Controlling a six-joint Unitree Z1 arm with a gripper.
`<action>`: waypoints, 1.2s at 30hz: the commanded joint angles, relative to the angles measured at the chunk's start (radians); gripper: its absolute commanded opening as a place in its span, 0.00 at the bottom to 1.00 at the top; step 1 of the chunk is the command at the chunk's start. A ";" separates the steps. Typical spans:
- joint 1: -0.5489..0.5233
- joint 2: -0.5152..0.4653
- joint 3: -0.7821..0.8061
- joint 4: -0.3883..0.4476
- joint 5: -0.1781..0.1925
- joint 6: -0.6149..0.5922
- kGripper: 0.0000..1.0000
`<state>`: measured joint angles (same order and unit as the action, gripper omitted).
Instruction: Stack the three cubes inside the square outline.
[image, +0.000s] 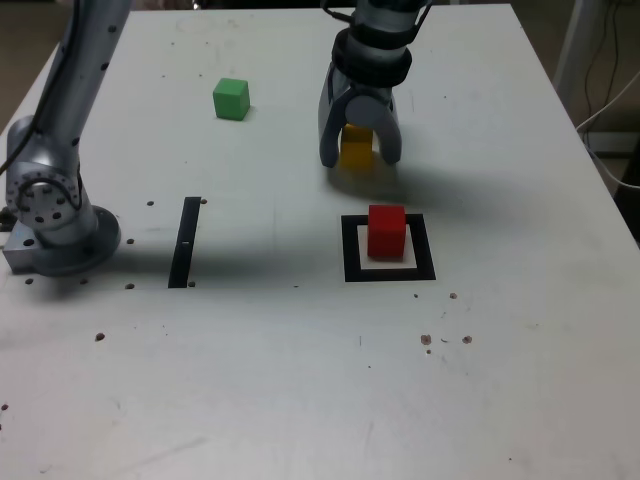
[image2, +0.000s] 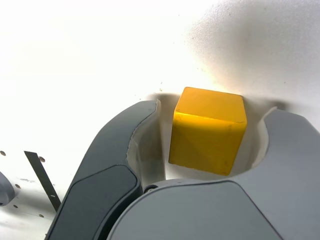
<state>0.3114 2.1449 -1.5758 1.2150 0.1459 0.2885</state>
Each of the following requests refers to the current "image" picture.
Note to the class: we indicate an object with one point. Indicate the white post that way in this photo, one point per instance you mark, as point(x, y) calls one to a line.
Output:
point(575, 45)

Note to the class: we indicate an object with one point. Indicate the black tape strip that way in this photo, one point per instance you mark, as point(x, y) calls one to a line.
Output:
point(182, 250)

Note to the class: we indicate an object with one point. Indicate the grey narrow gripper jaw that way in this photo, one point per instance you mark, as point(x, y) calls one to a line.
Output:
point(330, 130)

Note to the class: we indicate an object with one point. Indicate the red cube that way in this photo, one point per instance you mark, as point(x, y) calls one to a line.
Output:
point(386, 235)

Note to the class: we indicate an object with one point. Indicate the green cube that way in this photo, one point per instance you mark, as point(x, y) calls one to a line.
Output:
point(231, 102)

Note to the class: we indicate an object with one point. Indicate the yellow cube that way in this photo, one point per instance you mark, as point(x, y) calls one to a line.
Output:
point(356, 152)

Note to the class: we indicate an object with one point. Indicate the black tape square outline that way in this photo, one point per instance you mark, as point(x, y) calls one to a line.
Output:
point(350, 250)

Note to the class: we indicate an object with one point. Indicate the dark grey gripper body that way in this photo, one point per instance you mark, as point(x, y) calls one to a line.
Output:
point(372, 89)

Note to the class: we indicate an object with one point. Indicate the grey round-hinged gripper jaw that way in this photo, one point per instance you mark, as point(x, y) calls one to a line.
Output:
point(370, 110)

